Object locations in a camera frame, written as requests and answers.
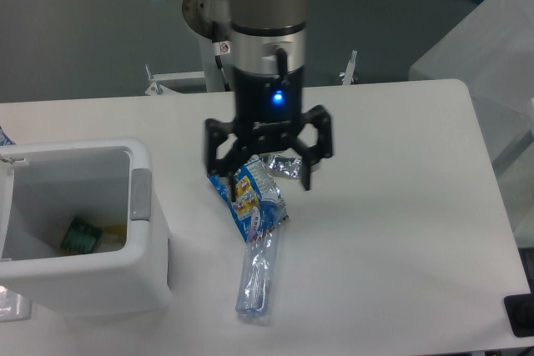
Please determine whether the black device at table edge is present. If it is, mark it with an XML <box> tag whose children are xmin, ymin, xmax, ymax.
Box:
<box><xmin>504</xmin><ymin>293</ymin><xmax>533</xmax><ymax>338</ymax></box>

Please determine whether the blue white object left edge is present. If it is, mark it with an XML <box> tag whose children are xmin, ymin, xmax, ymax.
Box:
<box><xmin>0</xmin><ymin>128</ymin><xmax>15</xmax><ymax>146</ymax></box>

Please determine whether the black cable on pedestal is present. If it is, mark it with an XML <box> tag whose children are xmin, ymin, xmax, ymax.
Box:
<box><xmin>210</xmin><ymin>22</ymin><xmax>232</xmax><ymax>93</ymax></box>

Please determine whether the translucent white box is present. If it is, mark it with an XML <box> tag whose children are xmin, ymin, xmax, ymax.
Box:
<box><xmin>409</xmin><ymin>0</ymin><xmax>533</xmax><ymax>248</ymax></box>

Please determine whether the yellow trash inside bin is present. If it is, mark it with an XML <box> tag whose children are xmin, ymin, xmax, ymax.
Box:
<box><xmin>98</xmin><ymin>225</ymin><xmax>127</xmax><ymax>252</ymax></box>

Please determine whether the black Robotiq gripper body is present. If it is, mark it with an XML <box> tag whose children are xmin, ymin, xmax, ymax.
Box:
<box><xmin>228</xmin><ymin>68</ymin><xmax>311</xmax><ymax>160</ymax></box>

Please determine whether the green packet inside bin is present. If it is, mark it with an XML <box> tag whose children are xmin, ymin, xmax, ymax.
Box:
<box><xmin>59</xmin><ymin>217</ymin><xmax>103</xmax><ymax>254</ymax></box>

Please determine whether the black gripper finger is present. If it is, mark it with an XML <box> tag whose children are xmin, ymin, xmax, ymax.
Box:
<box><xmin>203</xmin><ymin>117</ymin><xmax>251</xmax><ymax>203</ymax></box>
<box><xmin>287</xmin><ymin>105</ymin><xmax>334</xmax><ymax>191</ymax></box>

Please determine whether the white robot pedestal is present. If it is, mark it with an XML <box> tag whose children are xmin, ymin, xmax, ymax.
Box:
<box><xmin>144</xmin><ymin>0</ymin><xmax>234</xmax><ymax>97</ymax></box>

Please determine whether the white plastic trash can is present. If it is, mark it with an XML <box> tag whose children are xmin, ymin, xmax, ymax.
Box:
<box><xmin>1</xmin><ymin>138</ymin><xmax>172</xmax><ymax>317</ymax></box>

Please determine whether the blue snack wrapper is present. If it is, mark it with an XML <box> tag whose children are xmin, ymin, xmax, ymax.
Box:
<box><xmin>209</xmin><ymin>153</ymin><xmax>303</xmax><ymax>243</ymax></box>

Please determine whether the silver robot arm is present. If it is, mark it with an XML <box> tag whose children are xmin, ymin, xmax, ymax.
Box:
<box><xmin>203</xmin><ymin>0</ymin><xmax>334</xmax><ymax>188</ymax></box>

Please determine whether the crushed clear plastic bottle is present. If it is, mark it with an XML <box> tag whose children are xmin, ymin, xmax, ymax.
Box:
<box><xmin>234</xmin><ymin>200</ymin><xmax>281</xmax><ymax>318</ymax></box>

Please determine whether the clear packet under bin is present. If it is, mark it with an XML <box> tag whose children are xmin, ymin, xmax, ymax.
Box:
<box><xmin>0</xmin><ymin>286</ymin><xmax>33</xmax><ymax>323</ymax></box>

